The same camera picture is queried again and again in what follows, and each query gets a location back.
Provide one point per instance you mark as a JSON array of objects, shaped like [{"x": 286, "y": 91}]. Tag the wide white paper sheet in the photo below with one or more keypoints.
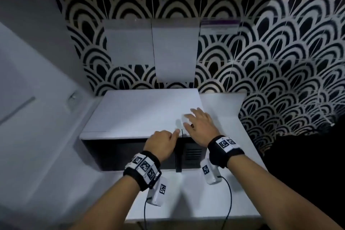
[{"x": 129, "y": 43}]

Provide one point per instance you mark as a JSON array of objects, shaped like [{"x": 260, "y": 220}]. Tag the person's right hand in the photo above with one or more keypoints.
[{"x": 202, "y": 130}]

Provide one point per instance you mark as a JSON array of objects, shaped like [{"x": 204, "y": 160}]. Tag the person's left thumb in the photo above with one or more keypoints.
[{"x": 175, "y": 133}]

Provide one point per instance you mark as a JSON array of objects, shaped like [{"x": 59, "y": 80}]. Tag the long white paper sheet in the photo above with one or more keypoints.
[{"x": 175, "y": 52}]

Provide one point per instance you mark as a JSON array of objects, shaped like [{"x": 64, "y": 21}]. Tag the white refrigerator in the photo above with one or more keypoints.
[{"x": 32, "y": 119}]

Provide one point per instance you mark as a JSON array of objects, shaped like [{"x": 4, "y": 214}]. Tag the person's left forearm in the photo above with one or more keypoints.
[{"x": 113, "y": 205}]

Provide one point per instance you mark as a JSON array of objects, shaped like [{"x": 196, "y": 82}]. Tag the person's right little finger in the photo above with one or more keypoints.
[{"x": 210, "y": 120}]

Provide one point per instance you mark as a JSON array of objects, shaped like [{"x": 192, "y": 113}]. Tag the person's right thumb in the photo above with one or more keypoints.
[{"x": 187, "y": 127}]

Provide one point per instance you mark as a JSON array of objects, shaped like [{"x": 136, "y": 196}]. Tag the black wristband with marker tags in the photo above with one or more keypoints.
[
  {"x": 142, "y": 167},
  {"x": 225, "y": 150}
]

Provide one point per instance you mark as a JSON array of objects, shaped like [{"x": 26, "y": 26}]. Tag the black bulky object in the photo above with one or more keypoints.
[{"x": 304, "y": 157}]

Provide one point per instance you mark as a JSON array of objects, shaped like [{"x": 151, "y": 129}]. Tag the person's right forearm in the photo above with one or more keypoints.
[{"x": 272, "y": 192}]

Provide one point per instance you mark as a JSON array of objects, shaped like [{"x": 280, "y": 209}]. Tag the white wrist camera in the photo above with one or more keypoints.
[
  {"x": 159, "y": 192},
  {"x": 209, "y": 172}
]

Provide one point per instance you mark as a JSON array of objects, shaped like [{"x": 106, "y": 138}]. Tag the person's right middle finger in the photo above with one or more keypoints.
[{"x": 195, "y": 113}]

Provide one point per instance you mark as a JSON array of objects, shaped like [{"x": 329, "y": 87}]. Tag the person's left hand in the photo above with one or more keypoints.
[{"x": 159, "y": 145}]

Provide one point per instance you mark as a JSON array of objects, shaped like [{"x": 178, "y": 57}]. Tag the white microwave oven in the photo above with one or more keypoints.
[{"x": 134, "y": 111}]

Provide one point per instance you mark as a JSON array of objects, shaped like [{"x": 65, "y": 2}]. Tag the small paper with purple stripe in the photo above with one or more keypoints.
[{"x": 219, "y": 26}]

